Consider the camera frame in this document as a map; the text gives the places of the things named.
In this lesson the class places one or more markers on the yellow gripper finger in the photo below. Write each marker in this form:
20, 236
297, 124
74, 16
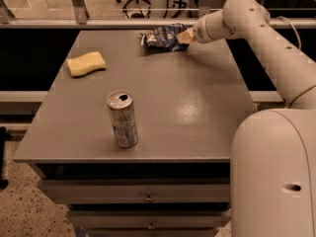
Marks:
187, 36

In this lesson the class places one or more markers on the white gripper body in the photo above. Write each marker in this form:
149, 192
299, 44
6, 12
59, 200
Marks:
199, 34

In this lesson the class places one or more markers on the blue chip bag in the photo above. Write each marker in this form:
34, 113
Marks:
164, 38

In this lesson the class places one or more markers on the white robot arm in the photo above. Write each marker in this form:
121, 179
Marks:
273, 155

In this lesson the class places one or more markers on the silver redbull can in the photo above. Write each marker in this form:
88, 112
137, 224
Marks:
121, 108

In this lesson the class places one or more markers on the yellow sponge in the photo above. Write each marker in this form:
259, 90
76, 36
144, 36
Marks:
85, 64

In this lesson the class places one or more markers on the grey metal railing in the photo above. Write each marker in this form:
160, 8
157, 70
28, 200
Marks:
101, 14

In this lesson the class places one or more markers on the grey drawer cabinet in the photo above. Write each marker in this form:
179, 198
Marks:
142, 148

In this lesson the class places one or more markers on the top grey drawer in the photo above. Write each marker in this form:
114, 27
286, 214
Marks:
135, 191

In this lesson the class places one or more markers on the grey drawer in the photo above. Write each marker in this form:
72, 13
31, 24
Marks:
135, 191
148, 219
154, 233

